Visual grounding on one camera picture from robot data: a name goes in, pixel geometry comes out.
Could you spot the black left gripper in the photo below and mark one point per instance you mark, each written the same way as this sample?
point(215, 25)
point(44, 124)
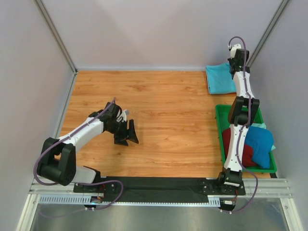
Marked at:
point(130, 134)

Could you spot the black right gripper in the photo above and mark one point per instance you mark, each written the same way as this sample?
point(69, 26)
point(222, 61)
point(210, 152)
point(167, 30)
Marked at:
point(231, 61)

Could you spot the light blue t-shirt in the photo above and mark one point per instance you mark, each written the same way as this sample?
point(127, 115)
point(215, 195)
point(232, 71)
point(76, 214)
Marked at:
point(219, 78)

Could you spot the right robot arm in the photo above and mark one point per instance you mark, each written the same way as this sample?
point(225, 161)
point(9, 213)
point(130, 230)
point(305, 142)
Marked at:
point(241, 116)

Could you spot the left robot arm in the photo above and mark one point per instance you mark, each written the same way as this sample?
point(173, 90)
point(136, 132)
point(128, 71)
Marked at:
point(57, 163)

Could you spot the green plastic bin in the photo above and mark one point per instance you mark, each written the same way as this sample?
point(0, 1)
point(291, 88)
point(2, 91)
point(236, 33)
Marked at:
point(222, 112)

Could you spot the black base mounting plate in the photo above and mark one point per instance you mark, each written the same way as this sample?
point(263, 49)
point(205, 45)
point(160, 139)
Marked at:
point(158, 189)

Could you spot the mint green t-shirt in bin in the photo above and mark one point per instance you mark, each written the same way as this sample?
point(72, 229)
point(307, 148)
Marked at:
point(263, 126)

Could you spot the blue t-shirt in bin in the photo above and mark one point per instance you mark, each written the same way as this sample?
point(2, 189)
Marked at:
point(261, 141)

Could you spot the dark red t-shirt in bin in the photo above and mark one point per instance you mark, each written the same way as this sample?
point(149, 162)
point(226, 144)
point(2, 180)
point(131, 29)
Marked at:
point(247, 152)

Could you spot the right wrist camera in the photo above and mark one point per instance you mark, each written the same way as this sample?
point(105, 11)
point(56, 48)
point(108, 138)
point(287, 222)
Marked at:
point(237, 55)

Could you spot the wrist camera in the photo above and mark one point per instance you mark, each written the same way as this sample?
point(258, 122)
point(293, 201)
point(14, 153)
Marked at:
point(116, 112)
point(237, 55)

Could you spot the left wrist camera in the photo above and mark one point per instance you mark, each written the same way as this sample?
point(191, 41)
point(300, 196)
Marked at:
point(116, 112)

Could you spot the right aluminium corner post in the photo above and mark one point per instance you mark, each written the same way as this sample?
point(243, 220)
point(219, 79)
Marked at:
point(273, 22)

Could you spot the aluminium corner post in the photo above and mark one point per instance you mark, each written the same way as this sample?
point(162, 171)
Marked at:
point(52, 28)
point(273, 22)

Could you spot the left aluminium corner post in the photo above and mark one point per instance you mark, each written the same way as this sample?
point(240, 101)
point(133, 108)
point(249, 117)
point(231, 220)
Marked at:
point(52, 28)

